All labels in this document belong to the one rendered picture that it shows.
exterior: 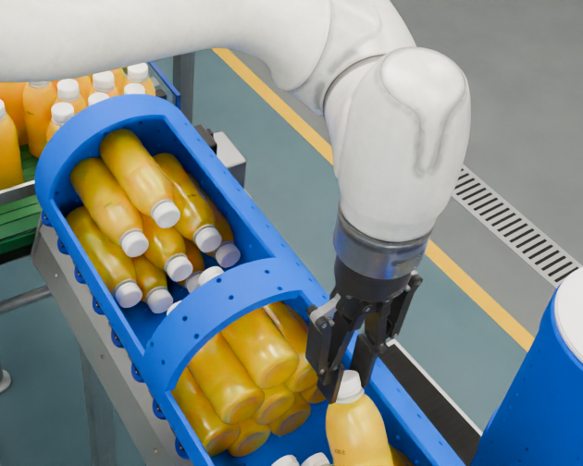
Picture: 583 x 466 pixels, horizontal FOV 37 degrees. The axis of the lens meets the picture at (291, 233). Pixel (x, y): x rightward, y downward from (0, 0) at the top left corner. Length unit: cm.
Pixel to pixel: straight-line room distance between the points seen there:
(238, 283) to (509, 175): 232
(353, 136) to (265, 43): 14
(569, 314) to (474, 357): 125
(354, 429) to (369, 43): 44
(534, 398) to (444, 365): 112
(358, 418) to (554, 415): 62
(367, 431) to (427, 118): 44
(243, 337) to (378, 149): 53
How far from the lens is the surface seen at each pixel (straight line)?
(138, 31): 68
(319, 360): 92
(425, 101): 69
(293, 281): 118
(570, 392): 152
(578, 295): 155
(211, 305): 114
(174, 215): 135
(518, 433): 168
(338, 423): 102
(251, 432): 126
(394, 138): 70
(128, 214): 137
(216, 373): 119
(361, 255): 80
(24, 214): 172
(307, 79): 81
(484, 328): 283
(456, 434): 239
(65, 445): 245
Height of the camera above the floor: 211
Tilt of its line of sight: 46 degrees down
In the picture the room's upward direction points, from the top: 9 degrees clockwise
